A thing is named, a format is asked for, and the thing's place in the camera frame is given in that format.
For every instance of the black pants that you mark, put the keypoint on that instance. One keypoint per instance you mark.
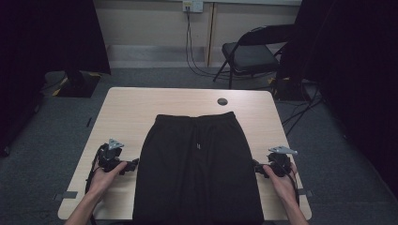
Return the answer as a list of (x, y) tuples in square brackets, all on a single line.
[(197, 175)]

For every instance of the black folding chair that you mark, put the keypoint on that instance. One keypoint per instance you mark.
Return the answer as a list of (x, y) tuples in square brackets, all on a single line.
[(250, 57)]

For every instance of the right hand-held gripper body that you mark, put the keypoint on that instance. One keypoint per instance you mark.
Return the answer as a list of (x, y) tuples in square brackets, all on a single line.
[(279, 162)]

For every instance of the black stand base plate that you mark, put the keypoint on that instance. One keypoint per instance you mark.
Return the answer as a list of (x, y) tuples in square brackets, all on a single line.
[(79, 86)]

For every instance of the round grey table grommet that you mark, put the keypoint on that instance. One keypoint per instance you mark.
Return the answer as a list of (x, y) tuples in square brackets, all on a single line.
[(222, 101)]

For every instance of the person's right hand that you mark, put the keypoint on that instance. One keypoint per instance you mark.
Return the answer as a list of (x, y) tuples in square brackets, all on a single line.
[(281, 186)]

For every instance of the small black pen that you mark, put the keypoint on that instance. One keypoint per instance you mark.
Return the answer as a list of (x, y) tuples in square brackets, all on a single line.
[(89, 122)]

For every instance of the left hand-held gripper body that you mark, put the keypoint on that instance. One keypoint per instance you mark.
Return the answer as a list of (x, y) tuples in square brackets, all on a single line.
[(109, 156)]

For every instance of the person's left hand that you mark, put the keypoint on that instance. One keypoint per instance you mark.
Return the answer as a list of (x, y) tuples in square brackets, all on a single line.
[(104, 181)]

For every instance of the black curtain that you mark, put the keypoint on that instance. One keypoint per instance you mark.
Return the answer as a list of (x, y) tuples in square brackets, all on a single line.
[(353, 78), (37, 47)]

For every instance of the yellow black floor tape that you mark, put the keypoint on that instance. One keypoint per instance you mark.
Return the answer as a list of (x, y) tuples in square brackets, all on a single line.
[(59, 89)]

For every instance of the white wall socket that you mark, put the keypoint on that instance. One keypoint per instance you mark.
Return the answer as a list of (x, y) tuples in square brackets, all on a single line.
[(193, 5)]

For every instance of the grey tape strip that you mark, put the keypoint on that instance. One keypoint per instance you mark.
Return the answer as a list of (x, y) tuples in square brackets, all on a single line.
[(306, 192), (65, 195)]

